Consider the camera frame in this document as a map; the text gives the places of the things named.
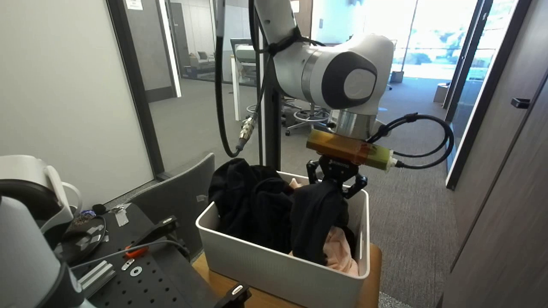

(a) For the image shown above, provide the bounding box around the white plastic bin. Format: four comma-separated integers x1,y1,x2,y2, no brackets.
193,170,373,308

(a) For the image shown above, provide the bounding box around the cardboard box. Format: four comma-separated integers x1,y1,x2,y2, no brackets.
431,83,450,107

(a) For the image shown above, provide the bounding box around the black vertical pillar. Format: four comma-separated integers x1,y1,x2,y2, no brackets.
258,33,284,173

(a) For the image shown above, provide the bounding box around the white paper label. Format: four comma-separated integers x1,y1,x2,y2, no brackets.
113,206,131,230

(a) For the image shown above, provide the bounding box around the peach cloth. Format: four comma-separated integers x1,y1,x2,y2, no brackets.
287,177,361,279

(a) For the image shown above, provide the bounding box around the black perforated board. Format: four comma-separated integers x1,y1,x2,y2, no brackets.
66,242,227,308

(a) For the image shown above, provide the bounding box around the aluminium extrusion bar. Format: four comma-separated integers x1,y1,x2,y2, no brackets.
75,259,118,295

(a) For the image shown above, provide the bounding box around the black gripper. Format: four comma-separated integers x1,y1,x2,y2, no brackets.
304,155,369,201

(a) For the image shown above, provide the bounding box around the black cloth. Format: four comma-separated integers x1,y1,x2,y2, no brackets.
207,158,296,256
289,180,354,269

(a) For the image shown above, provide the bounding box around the amber wrist camera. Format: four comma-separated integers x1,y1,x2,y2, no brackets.
304,129,399,172

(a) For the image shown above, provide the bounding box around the gray plastic chair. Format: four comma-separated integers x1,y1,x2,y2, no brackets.
126,151,217,256

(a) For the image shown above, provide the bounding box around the black device with white labels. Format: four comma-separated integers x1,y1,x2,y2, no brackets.
56,202,111,262

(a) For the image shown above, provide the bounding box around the gray cable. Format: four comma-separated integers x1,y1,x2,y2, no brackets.
70,238,191,271

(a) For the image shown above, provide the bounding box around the thin black camera cable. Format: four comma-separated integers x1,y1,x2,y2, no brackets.
366,112,457,172

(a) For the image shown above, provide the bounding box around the white and black device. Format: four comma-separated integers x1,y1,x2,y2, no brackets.
0,153,83,233

